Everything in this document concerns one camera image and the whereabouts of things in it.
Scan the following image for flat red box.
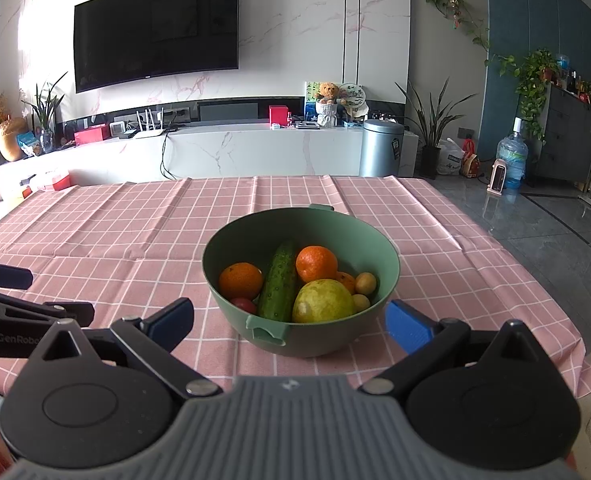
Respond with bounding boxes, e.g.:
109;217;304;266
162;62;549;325
74;125;111;147

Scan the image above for red and brown bag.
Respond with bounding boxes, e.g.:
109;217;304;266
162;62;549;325
461;139;480;178

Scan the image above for hanging vine plant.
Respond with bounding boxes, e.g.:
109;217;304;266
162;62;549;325
422;0;491;66

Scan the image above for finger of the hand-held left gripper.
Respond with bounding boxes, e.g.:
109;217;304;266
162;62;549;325
0;257;34;291
0;285;95;328

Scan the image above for pink checked tablecloth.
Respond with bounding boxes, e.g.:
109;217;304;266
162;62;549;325
0;175;591;401

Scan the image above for grey sideboard cabinet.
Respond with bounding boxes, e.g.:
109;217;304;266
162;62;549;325
535;82;591;183

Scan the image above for blue picture card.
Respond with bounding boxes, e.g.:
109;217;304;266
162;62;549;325
305;81;321;122

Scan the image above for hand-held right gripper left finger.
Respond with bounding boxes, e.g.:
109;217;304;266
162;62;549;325
23;297;224;401

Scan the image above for white marble television console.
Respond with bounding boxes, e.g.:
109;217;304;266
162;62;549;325
0;95;411;201

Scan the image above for green colander bowl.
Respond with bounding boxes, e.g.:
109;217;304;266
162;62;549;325
202;203;401;358

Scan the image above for bottles on sideboard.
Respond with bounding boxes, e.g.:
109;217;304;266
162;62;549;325
555;55;591;106

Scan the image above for blue packet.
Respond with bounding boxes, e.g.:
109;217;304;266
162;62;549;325
18;131;42;156

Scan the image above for brown gourd vase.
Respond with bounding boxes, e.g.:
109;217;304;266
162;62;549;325
0;116;29;163

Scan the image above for blue water jug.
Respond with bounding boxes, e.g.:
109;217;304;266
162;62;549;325
496;117;530;190

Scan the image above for white plastic bag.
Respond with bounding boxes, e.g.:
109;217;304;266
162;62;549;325
436;137;466;176

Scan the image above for round decorative fan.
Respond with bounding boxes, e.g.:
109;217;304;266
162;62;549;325
338;83;369;116

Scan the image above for green cucumber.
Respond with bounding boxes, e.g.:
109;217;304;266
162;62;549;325
257;240;299;322

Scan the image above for slender-leaf potted plant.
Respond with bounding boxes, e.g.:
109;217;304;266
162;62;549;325
22;72;69;153

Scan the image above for black cable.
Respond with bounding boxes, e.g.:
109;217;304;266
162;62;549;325
160;127;181;179

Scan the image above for black wall television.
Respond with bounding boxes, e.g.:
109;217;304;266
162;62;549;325
73;0;240;94

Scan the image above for yellow-green guava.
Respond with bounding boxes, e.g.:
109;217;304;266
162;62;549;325
292;279;357;324

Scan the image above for trailing pothos plant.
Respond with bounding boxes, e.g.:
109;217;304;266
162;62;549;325
498;49;559;141

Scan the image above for long-leaf potted plant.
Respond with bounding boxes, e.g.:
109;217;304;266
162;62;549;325
395;77;477;179

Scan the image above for grey pedal trash can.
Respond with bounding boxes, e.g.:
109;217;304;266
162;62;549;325
359;119;405;178

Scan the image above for white router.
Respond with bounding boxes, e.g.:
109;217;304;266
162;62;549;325
133;108;165;139

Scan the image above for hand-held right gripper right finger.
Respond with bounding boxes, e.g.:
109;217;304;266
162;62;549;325
357;299;559;397

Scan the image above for pink space heater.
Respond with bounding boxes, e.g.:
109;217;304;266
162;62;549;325
487;158;507;195

